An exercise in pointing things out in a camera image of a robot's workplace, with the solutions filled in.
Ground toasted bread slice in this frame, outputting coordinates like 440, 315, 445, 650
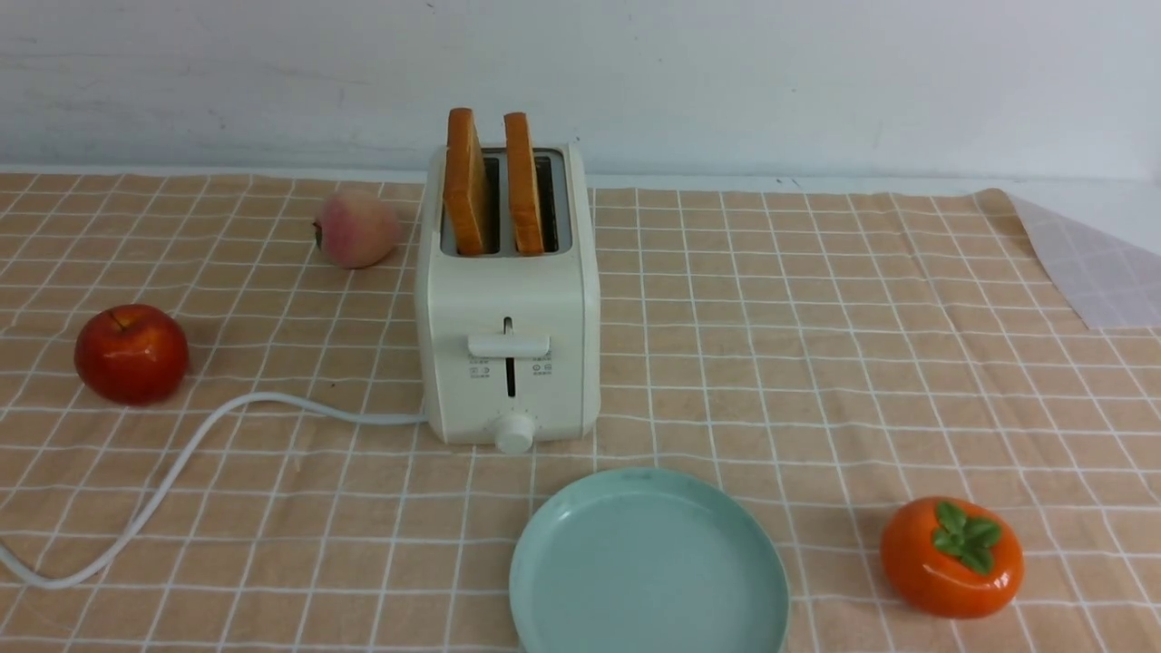
504, 112, 546, 256
444, 107, 496, 256

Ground white two-slot toaster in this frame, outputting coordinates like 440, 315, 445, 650
414, 143, 601, 453

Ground light green plate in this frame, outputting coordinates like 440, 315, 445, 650
509, 467, 791, 652

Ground pink peach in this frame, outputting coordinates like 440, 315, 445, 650
313, 191, 403, 270

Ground orange persimmon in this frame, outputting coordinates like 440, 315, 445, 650
880, 496, 1025, 619

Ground red apple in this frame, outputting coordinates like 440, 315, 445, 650
73, 303, 190, 406

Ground white toaster power cord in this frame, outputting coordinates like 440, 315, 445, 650
0, 392, 427, 590

